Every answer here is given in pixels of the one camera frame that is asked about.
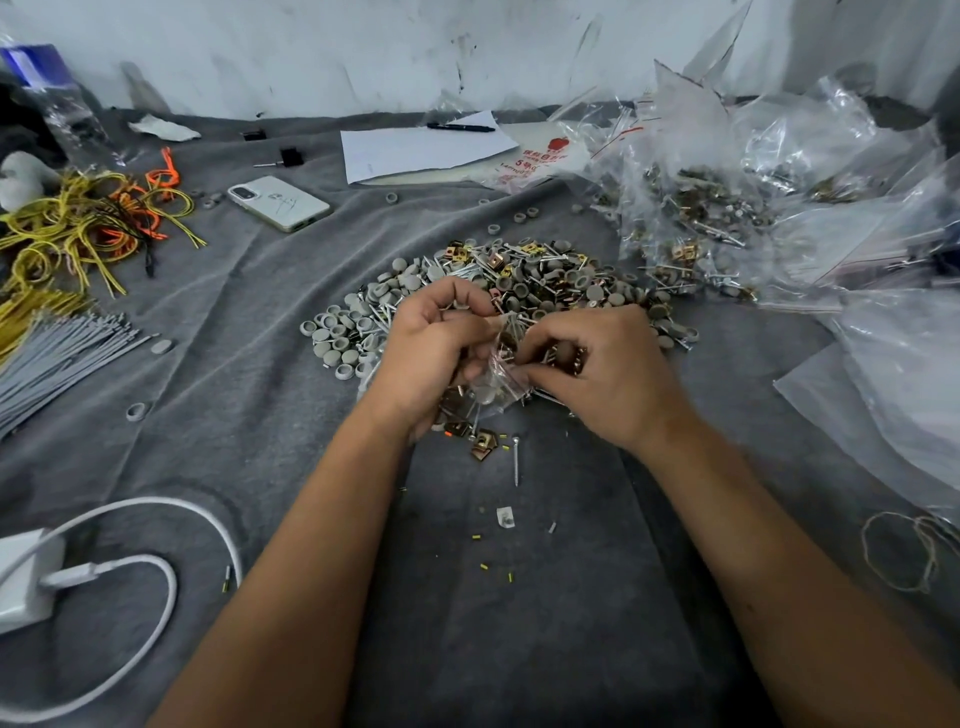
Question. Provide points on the person's right hand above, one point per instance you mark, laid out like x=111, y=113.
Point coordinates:
x=622, y=382

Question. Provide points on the person's left hand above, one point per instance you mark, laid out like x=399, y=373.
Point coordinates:
x=420, y=349

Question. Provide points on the person's right thumb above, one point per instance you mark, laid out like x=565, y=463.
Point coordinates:
x=551, y=382

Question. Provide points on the person's left thumb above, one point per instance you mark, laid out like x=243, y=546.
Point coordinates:
x=472, y=364

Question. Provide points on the small clear plastic bag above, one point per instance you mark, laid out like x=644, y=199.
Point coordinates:
x=499, y=386

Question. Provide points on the person's right forearm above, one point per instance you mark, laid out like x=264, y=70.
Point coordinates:
x=780, y=585

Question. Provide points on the person's left forearm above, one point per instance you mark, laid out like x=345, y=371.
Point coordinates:
x=300, y=585

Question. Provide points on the long silver screw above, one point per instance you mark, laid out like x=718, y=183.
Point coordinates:
x=516, y=461

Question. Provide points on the pile of grey caps and screws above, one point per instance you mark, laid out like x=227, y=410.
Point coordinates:
x=540, y=277

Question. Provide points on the small white paper scrap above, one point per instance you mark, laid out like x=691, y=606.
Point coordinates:
x=505, y=517

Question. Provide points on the white red-printed plastic bag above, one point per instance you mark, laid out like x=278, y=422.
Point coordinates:
x=544, y=157

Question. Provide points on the white paper sheet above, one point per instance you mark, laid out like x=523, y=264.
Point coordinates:
x=412, y=150

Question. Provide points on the grey cloth cover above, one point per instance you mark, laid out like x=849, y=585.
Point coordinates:
x=247, y=360

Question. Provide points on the black pen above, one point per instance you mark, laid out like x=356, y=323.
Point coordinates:
x=461, y=127

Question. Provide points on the pile of filled clear bags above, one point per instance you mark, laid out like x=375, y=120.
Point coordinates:
x=712, y=195

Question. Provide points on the white smartphone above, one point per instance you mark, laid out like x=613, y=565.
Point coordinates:
x=279, y=202

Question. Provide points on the small black binder clip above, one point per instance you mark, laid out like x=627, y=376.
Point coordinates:
x=253, y=135

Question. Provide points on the heap of empty clear bags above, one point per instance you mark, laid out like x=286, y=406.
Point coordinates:
x=900, y=375

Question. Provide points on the white crumpled tissue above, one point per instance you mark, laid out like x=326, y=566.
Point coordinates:
x=163, y=128

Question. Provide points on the clear plastic water bottle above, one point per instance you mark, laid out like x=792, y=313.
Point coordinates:
x=64, y=109

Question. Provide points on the white crumpled cloth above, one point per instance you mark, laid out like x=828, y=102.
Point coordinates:
x=22, y=180

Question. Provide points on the white charger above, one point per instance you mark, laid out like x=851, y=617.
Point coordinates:
x=22, y=577

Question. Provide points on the brass bracket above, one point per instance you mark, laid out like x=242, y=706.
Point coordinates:
x=484, y=444

